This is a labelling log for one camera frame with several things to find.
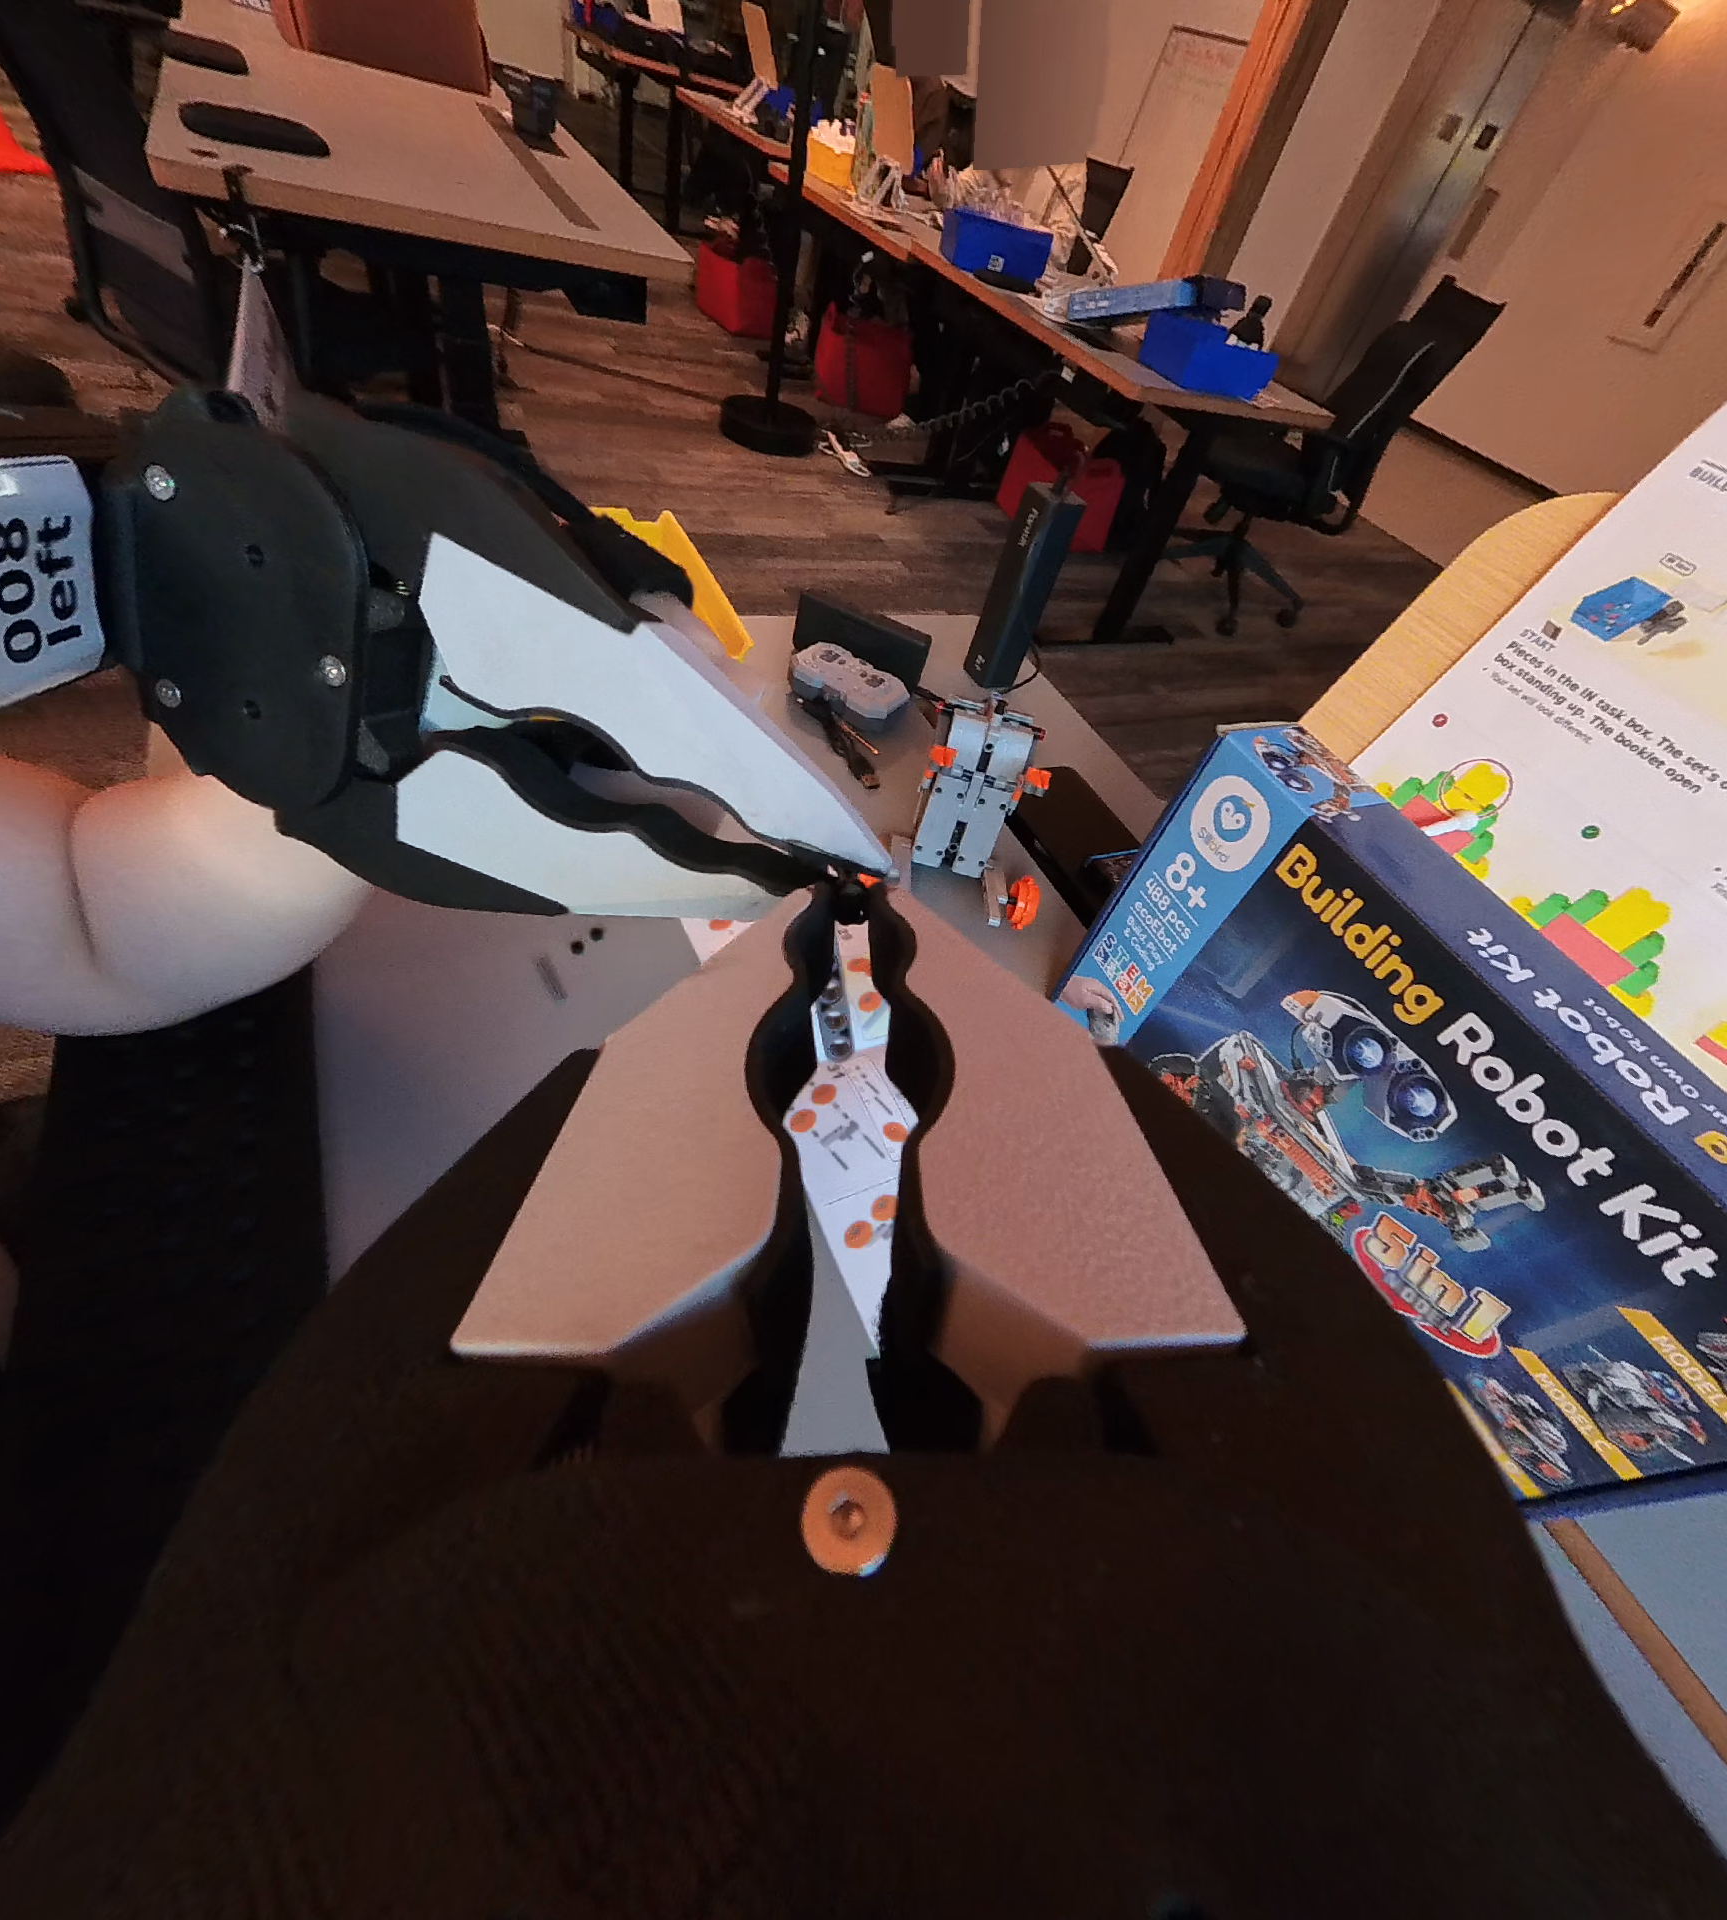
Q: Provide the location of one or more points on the grey desk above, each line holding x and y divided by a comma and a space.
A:
473, 1081

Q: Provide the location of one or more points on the flat blue box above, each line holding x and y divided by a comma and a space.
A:
1148, 297

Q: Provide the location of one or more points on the black office chair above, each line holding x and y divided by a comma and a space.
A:
1344, 435
99, 225

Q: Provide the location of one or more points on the blue robot kit box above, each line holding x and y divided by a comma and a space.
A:
1404, 1081

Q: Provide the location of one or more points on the grey remote controller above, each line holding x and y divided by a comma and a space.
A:
849, 682

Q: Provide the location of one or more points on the black upright device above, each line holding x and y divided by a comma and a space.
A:
1020, 585

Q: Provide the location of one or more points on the white wall plate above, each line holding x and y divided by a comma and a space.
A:
1704, 271

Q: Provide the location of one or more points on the grey orange brick robot model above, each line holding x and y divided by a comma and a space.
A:
969, 781

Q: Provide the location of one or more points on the red bag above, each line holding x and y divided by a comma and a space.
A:
1104, 480
865, 368
737, 293

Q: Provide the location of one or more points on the whiteboard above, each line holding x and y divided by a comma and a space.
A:
1186, 121

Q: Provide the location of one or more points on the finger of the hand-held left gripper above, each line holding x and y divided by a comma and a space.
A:
503, 841
549, 645

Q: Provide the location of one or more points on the flat black box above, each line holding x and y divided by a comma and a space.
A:
879, 631

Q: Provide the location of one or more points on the person's left forearm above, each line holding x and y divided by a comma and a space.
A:
99, 901

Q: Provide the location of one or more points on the beige office desk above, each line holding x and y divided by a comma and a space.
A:
399, 165

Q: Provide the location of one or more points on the wall lamp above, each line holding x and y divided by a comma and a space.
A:
1644, 18

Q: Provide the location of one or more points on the white paper tag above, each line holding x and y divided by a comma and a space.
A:
257, 344

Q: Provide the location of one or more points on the blue storage bin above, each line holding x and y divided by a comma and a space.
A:
999, 248
1206, 361

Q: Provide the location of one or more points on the white open instruction booklet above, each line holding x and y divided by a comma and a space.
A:
841, 1154

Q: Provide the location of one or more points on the black round connector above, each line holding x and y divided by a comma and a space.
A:
853, 901

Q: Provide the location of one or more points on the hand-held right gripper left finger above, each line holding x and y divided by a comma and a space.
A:
625, 1200

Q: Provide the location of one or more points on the black pole stand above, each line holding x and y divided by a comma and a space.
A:
789, 225

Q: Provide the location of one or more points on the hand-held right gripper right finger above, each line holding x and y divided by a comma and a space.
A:
1074, 1200

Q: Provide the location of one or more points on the wooden pillar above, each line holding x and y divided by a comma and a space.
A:
1254, 134

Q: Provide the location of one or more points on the grey perforated brick beam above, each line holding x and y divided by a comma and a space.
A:
841, 1021

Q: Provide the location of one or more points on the yellow plastic bin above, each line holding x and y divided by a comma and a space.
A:
707, 600

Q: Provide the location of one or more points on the white printed task sheet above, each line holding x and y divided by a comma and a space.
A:
1628, 750

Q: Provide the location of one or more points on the grey elevator door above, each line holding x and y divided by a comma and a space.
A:
1418, 195

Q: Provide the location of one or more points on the long wooden-top desk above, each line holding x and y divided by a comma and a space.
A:
1096, 357

